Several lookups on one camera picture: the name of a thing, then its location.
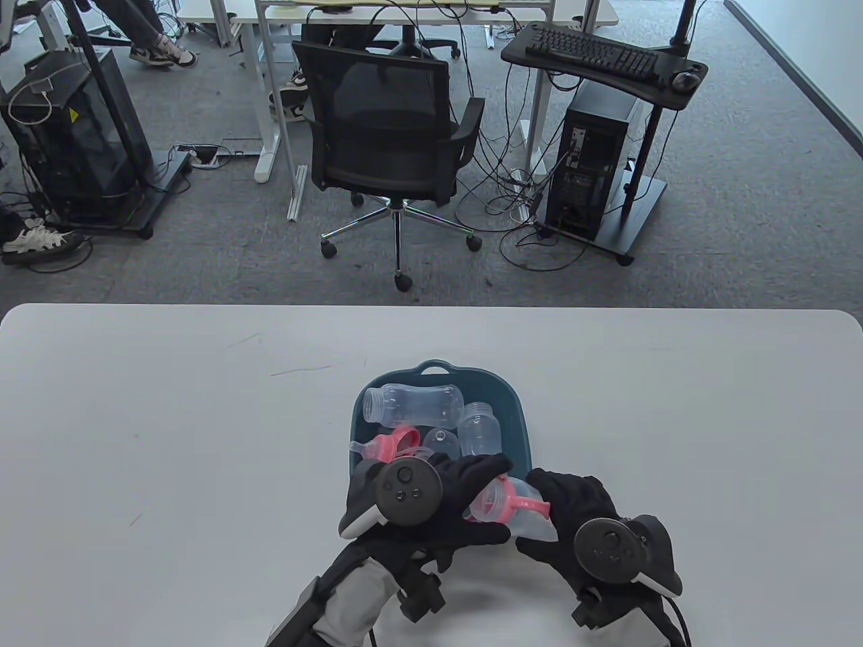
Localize teal plastic basin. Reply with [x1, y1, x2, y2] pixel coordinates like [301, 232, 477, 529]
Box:
[349, 359, 533, 476]

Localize black mesh office chair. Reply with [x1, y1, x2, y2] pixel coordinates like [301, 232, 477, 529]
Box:
[291, 39, 486, 292]

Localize black rolling cart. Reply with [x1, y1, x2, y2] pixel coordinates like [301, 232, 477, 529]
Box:
[40, 0, 193, 240]

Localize black glass equipment case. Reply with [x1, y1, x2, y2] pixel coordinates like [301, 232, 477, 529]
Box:
[0, 46, 152, 223]

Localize black cable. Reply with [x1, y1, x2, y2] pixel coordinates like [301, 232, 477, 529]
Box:
[664, 596, 692, 647]

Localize black computer tower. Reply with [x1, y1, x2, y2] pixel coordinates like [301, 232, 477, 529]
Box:
[545, 81, 641, 242]

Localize white office desk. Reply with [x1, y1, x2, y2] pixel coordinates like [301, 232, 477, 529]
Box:
[177, 0, 619, 222]

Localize black forearm pack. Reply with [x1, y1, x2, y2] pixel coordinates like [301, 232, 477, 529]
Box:
[266, 576, 324, 647]

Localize black keyboard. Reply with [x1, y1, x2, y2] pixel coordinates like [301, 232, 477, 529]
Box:
[525, 26, 660, 85]

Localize black tracking controller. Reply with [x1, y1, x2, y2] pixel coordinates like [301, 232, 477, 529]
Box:
[339, 458, 444, 538]
[573, 514, 684, 597]

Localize person's left hand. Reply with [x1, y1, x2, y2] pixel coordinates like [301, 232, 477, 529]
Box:
[378, 453, 514, 574]

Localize bundle of black cables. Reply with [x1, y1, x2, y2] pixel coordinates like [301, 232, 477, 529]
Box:
[0, 189, 93, 276]
[455, 101, 589, 272]

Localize person's right hand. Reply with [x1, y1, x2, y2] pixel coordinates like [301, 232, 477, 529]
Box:
[516, 470, 621, 594]

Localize black rolling keyboard stand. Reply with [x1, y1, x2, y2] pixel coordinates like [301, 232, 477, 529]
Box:
[500, 0, 709, 266]

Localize black chair base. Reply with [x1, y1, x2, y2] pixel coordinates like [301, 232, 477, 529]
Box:
[71, 27, 136, 48]
[367, 24, 461, 60]

